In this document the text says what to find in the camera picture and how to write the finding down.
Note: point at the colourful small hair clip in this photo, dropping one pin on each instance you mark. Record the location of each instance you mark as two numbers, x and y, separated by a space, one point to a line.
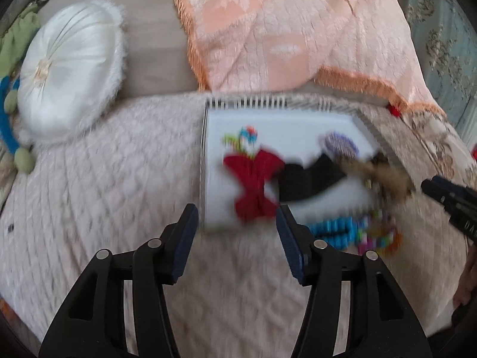
246 138

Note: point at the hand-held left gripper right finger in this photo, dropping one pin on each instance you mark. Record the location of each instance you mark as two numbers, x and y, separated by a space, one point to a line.
290 242

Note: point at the red bow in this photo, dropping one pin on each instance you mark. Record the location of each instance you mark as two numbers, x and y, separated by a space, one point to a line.
257 179

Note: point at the small red object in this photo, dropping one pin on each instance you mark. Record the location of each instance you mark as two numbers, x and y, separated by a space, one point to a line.
394 110
474 152

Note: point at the round white satin pillow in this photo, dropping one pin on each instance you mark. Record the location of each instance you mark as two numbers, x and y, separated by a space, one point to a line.
67 71

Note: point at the black fabric headband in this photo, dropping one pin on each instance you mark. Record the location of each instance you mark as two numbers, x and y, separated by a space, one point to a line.
302 182

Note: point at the green plush toy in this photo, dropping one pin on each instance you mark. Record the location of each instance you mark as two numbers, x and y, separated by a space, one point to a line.
15 48

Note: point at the brown lace bow hair clip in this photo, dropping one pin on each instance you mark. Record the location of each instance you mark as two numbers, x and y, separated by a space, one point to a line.
387 179

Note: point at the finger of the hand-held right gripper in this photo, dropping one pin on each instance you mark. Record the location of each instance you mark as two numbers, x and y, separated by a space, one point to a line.
443 190

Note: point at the pink fringed blanket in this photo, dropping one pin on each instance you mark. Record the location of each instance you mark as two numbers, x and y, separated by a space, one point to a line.
279 26

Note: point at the beige sofa backrest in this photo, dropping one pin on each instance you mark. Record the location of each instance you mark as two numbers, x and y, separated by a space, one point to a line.
156 26

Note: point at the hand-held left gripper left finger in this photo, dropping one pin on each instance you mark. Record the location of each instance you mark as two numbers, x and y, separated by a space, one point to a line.
184 238

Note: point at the striped box with white inside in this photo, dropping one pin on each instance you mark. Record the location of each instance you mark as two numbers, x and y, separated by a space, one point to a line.
290 134

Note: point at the quilted beige cover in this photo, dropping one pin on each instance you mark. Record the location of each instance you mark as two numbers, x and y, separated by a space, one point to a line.
111 194

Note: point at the person's right hand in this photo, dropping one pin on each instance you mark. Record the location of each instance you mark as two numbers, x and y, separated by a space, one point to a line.
464 294

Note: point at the teal damask fabric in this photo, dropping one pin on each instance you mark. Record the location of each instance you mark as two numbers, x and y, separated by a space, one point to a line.
439 44

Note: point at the beige floral cushion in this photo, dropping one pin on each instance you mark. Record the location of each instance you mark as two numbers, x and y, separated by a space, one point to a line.
428 134

